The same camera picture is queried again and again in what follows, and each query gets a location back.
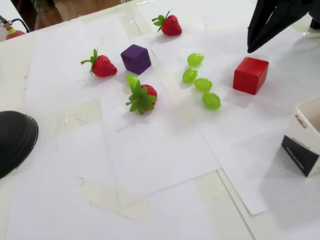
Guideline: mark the white and black carton box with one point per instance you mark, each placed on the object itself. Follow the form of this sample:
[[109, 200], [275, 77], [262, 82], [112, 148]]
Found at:
[[297, 155]]

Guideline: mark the black round object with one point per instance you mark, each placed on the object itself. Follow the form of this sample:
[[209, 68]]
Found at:
[[15, 142]]

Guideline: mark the green plastic grape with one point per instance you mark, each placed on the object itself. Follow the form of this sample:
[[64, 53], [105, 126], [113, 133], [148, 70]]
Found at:
[[203, 84], [211, 100], [131, 79], [189, 75], [195, 59]]

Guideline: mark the red cube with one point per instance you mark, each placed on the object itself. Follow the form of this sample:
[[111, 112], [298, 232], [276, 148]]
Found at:
[[247, 77]]

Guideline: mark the purple cube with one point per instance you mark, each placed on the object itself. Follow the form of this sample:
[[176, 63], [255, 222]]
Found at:
[[135, 60]]

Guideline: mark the red fire extinguisher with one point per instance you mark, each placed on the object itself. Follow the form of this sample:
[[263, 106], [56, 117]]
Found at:
[[16, 34]]

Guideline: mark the red plastic strawberry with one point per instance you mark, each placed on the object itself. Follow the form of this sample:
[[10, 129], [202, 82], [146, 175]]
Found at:
[[141, 100], [171, 26], [105, 66]]

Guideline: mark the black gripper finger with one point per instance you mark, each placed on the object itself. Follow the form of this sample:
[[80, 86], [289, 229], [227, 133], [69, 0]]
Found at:
[[261, 15], [290, 15]]

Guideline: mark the white paper sheet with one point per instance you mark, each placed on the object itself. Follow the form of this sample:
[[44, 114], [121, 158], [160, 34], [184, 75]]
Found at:
[[150, 150], [250, 125]]

